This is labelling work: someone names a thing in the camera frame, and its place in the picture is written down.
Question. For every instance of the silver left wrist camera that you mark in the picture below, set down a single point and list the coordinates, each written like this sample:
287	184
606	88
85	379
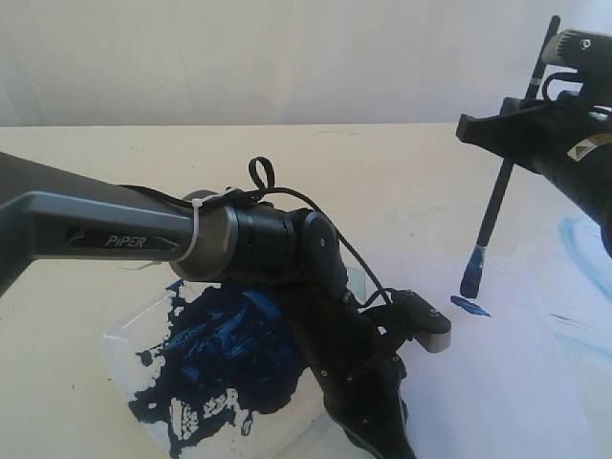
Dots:
422	321

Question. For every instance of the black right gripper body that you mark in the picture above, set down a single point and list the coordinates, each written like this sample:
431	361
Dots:
573	152

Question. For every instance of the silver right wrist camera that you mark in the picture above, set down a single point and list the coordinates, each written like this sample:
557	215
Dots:
583	51

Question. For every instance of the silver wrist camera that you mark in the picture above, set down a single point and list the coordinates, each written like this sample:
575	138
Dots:
422	321
583	51

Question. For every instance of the white sheet of paper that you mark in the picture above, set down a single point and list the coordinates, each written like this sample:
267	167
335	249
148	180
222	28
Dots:
527	377

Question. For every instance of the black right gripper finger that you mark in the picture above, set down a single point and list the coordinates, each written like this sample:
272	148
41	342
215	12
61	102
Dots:
517	136
511	106

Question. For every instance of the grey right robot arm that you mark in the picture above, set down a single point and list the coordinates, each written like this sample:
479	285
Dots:
606	229

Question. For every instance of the white zip tie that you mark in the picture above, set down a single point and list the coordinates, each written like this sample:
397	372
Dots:
198	203

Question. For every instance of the black paintbrush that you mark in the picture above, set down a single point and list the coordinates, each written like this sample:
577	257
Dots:
470	283

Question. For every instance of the white plate with blue paint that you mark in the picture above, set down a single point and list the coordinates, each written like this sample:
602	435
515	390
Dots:
214	372

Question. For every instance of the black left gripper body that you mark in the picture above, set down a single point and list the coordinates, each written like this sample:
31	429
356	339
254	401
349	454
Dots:
361	391

